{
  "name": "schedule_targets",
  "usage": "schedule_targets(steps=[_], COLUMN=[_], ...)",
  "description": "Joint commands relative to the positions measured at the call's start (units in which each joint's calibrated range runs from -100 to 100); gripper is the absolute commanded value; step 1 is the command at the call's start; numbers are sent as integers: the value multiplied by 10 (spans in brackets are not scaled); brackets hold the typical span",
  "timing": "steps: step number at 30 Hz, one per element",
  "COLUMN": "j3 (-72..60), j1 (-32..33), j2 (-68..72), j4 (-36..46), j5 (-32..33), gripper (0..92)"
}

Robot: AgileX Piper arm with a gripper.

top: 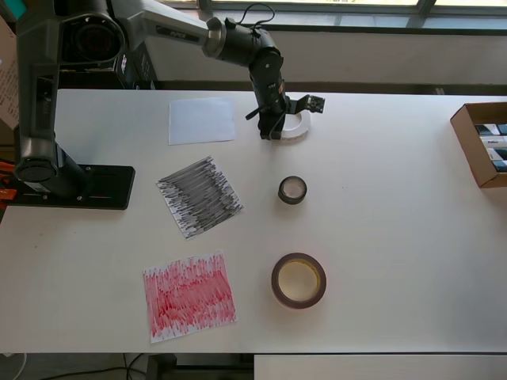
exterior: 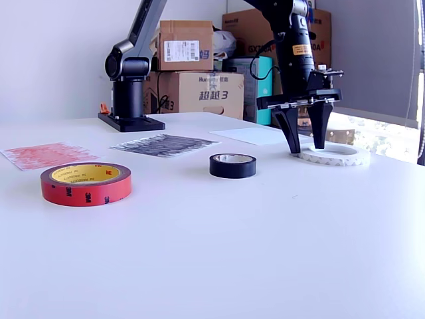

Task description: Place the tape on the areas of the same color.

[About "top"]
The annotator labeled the black cardboard box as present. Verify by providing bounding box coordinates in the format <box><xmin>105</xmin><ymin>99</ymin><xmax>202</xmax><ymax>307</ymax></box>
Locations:
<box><xmin>116</xmin><ymin>43</ymin><xmax>158</xmax><ymax>90</ymax></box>

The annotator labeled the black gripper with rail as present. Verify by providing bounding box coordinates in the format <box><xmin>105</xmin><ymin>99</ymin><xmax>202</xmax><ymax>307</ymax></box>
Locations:
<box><xmin>256</xmin><ymin>100</ymin><xmax>291</xmax><ymax>142</ymax></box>

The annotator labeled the black table leg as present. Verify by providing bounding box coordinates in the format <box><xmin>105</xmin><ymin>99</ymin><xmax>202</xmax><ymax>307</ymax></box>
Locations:
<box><xmin>147</xmin><ymin>353</ymin><xmax>178</xmax><ymax>380</ymax></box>

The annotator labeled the plain white paper sheet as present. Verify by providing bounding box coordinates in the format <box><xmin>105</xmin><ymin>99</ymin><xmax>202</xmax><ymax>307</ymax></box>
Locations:
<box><xmin>168</xmin><ymin>97</ymin><xmax>238</xmax><ymax>146</ymax></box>

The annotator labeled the large GX760A cardboard box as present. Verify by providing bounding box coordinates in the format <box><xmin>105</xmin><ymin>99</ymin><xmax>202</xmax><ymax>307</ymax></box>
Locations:
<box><xmin>0</xmin><ymin>15</ymin><xmax>21</xmax><ymax>130</ymax></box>

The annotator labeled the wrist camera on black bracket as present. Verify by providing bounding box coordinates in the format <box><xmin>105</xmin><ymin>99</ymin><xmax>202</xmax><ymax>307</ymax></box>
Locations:
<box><xmin>287</xmin><ymin>93</ymin><xmax>326</xmax><ymax>114</ymax></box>

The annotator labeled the white floor cable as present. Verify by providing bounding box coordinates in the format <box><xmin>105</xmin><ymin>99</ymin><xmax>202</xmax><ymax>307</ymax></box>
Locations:
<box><xmin>0</xmin><ymin>351</ymin><xmax>29</xmax><ymax>380</ymax></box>

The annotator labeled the black scribbled paper sheet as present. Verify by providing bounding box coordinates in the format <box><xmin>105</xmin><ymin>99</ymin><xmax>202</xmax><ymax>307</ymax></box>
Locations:
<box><xmin>156</xmin><ymin>155</ymin><xmax>246</xmax><ymax>241</ymax></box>

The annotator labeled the red scribbled paper sheet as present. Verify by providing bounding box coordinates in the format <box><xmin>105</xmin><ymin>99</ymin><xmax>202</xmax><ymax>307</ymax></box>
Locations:
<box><xmin>142</xmin><ymin>249</ymin><xmax>238</xmax><ymax>344</ymax></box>

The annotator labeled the white tape roll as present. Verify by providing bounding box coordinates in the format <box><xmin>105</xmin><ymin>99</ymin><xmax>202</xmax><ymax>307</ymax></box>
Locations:
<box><xmin>276</xmin><ymin>112</ymin><xmax>313</xmax><ymax>144</ymax></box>

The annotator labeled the open cardboard tray box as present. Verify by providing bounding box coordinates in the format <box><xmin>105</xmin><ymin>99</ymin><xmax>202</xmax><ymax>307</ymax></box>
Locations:
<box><xmin>450</xmin><ymin>101</ymin><xmax>507</xmax><ymax>189</ymax></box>

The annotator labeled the red 3M tape roll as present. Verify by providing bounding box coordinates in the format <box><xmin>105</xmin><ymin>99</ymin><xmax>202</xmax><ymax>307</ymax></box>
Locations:
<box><xmin>270</xmin><ymin>252</ymin><xmax>328</xmax><ymax>310</ymax></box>

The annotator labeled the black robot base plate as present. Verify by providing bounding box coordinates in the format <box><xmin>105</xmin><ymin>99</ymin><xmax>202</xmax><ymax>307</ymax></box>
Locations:
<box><xmin>7</xmin><ymin>164</ymin><xmax>136</xmax><ymax>211</ymax></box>

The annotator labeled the black floor cable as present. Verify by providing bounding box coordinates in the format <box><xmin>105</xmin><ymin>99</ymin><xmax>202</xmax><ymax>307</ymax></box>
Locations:
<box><xmin>121</xmin><ymin>351</ymin><xmax>150</xmax><ymax>380</ymax></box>

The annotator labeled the black tape roll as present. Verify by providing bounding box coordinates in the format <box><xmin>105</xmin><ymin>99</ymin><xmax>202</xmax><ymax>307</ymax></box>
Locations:
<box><xmin>277</xmin><ymin>175</ymin><xmax>308</xmax><ymax>206</ymax></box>

